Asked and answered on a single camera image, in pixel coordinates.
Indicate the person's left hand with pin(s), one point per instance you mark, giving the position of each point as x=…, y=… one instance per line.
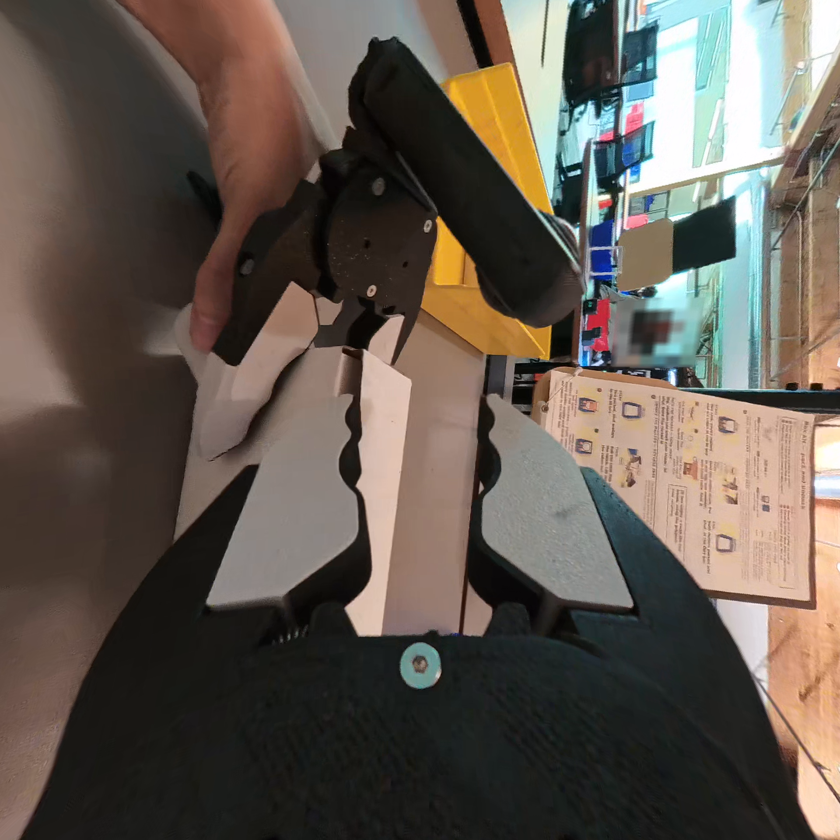
x=256, y=164

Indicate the person's left forearm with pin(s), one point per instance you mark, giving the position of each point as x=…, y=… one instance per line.
x=216, y=39

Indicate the rounded wooden sign board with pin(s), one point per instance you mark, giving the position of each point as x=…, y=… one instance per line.
x=538, y=387

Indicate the white cardboard mailer box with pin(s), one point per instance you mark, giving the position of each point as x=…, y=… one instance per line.
x=433, y=459

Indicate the yellow plastic bin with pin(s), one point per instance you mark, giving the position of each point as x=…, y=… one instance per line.
x=505, y=131

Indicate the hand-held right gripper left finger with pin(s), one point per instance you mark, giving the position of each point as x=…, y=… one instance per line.
x=289, y=525

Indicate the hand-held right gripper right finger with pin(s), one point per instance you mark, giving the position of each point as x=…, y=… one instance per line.
x=551, y=518

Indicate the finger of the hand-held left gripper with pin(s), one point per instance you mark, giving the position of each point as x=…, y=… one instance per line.
x=358, y=321
x=262, y=354

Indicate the printed instruction sheet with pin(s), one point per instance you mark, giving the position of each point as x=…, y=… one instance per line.
x=689, y=472

